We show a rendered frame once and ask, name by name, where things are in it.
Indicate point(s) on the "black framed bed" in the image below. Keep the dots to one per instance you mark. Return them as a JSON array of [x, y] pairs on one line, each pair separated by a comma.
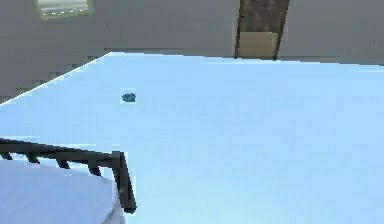
[[60, 193]]

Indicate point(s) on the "brown framed doorway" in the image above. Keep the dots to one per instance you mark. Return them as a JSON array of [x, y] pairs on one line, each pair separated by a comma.
[[261, 30]]

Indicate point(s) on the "small dark blue object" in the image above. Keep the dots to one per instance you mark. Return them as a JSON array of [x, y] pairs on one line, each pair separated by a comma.
[[128, 97]]

